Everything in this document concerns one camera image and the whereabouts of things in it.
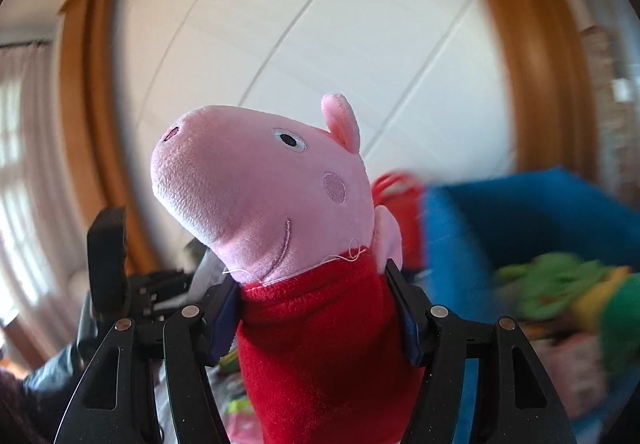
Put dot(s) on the pink pig plush toy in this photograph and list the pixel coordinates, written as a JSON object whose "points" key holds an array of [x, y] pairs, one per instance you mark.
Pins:
{"points": [[280, 204]]}

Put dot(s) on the blue storage bin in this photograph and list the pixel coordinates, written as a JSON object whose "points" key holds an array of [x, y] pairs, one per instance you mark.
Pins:
{"points": [[500, 224]]}

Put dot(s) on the yellow plush toy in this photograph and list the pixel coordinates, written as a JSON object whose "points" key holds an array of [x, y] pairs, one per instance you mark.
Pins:
{"points": [[597, 296]]}

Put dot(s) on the wooden door frame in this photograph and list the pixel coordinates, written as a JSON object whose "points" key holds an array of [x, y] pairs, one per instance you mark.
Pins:
{"points": [[515, 44]]}

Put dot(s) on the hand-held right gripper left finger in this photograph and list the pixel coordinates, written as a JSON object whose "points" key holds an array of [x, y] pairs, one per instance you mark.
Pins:
{"points": [[225, 319]]}

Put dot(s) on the red toy handbag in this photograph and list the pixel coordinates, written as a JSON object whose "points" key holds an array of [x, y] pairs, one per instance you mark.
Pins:
{"points": [[400, 209]]}

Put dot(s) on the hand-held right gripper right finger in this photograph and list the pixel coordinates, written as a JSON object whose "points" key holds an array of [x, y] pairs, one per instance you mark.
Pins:
{"points": [[409, 334]]}

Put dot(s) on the dark green plush toy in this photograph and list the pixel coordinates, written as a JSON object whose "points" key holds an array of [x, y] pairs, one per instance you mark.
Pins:
{"points": [[622, 334]]}

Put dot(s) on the person's left forearm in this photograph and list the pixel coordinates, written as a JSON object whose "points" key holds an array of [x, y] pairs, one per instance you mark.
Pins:
{"points": [[55, 374]]}

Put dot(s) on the white curtain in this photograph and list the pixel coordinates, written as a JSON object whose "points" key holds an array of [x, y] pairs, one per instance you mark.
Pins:
{"points": [[30, 184]]}

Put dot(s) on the light green plush toy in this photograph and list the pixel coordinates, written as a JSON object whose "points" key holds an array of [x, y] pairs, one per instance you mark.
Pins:
{"points": [[555, 284]]}

